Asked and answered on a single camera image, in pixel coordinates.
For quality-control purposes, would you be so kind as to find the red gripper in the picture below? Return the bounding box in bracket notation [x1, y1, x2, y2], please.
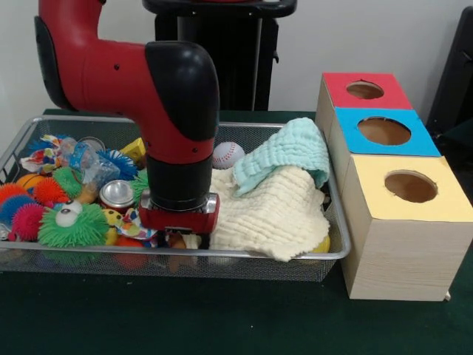
[138, 188, 221, 251]

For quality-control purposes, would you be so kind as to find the cream waffle cloth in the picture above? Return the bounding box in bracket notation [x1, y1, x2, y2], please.
[184, 164, 331, 263]

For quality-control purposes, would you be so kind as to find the mint green waffle cloth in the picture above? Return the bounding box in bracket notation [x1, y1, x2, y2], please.
[232, 117, 330, 197]

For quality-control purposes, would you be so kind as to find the shallow metal mesh bin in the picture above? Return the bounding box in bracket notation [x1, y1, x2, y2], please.
[0, 115, 351, 284]

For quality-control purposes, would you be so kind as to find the wooden box with three holes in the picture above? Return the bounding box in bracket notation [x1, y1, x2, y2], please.
[313, 72, 473, 302]

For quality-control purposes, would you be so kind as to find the dark green table cloth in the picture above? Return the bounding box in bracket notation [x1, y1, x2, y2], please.
[0, 108, 473, 355]

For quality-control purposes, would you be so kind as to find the red can with silver top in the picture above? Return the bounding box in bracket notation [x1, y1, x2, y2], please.
[98, 180, 137, 214]

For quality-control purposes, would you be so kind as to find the blue spiky ball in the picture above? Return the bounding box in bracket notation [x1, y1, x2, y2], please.
[96, 149, 140, 181]

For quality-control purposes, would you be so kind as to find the white baseball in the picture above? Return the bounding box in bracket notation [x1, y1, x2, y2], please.
[213, 142, 246, 170]

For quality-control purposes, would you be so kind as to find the green spiky toy with eyes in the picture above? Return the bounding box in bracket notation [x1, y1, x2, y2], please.
[38, 201, 110, 248]

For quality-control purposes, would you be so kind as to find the yellow toy block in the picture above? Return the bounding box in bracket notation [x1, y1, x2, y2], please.
[120, 138, 149, 163]

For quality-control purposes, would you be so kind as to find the colourful patterned cloth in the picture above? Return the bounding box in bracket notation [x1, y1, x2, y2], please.
[20, 135, 78, 175]

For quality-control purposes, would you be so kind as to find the multicolour spiky caterpillar toy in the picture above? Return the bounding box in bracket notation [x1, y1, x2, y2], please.
[0, 166, 84, 242]

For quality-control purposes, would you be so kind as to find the small orange basketball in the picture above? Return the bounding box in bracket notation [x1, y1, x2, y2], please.
[15, 173, 47, 192]

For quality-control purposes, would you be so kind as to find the black stand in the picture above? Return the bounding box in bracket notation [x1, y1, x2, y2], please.
[424, 5, 473, 130]

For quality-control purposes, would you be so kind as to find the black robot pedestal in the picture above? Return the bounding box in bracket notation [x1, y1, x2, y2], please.
[142, 0, 299, 112]

